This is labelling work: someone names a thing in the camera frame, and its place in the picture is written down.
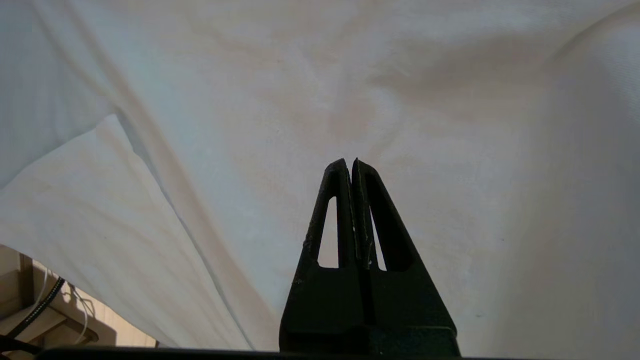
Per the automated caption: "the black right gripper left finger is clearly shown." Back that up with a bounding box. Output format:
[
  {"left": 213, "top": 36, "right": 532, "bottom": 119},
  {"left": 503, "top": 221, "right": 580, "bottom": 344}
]
[{"left": 279, "top": 159, "right": 363, "bottom": 355}]

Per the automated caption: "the white t-shirt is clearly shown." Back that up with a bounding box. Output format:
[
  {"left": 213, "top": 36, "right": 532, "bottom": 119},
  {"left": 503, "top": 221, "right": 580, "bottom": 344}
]
[{"left": 0, "top": 0, "right": 640, "bottom": 358}]

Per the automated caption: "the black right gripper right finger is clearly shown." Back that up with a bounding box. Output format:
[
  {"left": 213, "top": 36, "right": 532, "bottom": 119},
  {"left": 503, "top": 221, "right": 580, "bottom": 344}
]
[{"left": 351, "top": 157, "right": 460, "bottom": 355}]

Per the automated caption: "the black braided floor cable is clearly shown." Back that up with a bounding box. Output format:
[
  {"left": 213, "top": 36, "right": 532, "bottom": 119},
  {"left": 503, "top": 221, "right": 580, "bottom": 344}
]
[{"left": 0, "top": 276, "right": 67, "bottom": 351}]

